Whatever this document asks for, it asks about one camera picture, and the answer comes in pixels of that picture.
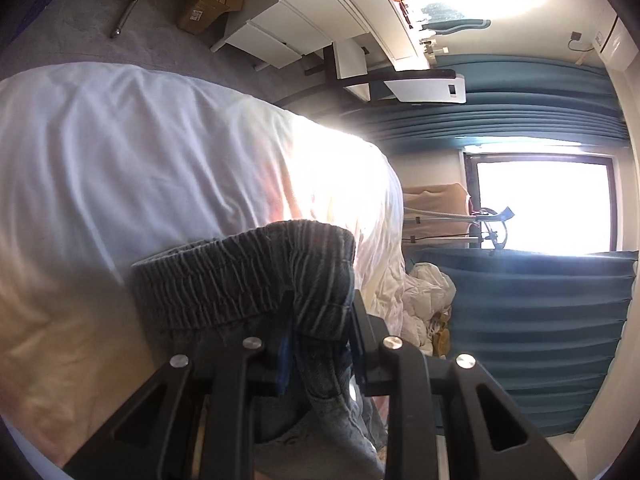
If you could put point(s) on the upper teal curtain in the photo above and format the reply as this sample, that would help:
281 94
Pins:
506 97

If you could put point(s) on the cream clothes pile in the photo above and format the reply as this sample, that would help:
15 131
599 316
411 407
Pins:
427 292

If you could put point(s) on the tan cardboard box by window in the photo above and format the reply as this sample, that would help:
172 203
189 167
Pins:
422 203

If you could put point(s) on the white drawer cabinet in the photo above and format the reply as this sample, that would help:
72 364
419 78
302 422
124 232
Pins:
280 32

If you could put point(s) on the white wall air conditioner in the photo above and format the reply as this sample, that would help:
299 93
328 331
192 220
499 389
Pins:
614 45

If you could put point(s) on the white air purifier unit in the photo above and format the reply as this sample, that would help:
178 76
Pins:
429 90

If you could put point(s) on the grey denim jeans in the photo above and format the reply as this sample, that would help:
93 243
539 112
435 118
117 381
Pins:
200 295

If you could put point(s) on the white pink bed sheet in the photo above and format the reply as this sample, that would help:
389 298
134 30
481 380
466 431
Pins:
147 214

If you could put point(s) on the teal curtain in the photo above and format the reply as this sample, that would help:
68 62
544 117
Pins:
506 97
545 327

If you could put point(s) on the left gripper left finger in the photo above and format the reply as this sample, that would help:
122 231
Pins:
194 417

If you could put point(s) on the mustard yellow garment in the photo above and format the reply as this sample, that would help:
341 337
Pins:
440 334

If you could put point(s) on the lower teal curtain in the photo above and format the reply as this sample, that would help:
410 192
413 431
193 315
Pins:
545 327

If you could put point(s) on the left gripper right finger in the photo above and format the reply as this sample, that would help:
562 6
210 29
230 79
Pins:
486 435

